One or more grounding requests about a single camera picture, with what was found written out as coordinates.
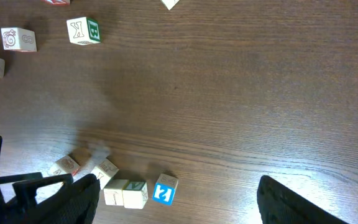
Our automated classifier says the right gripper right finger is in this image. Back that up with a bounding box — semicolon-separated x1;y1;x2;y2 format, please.
257;175;346;224

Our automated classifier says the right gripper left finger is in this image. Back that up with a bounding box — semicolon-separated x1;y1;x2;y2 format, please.
35;174;100;224

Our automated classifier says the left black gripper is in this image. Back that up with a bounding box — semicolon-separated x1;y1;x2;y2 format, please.
0;136;73;223

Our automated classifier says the wooden block letter T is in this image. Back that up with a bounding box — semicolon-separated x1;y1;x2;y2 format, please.
103;179;129;206

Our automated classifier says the wooden block number four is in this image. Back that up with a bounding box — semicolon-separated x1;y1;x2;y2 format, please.
48;155;80;176

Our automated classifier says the wooden block number one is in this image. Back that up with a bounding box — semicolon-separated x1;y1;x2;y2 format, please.
91;158;119;190

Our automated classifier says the wooden block letter N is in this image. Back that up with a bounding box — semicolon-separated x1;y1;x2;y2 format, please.
122;181;149;209

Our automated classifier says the wooden block blue two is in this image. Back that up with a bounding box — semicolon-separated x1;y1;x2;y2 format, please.
152;174;178;206

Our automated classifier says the wooden block red bottom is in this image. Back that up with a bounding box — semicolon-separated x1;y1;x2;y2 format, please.
1;27;37;52

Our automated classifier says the plain wooden letter block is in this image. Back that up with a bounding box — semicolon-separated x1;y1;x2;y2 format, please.
67;17;101;45

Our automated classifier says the wooden block red side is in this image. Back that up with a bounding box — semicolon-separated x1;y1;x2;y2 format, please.
42;0;71;6

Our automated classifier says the wooden block green side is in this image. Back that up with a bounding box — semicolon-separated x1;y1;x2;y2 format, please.
160;0;179;10

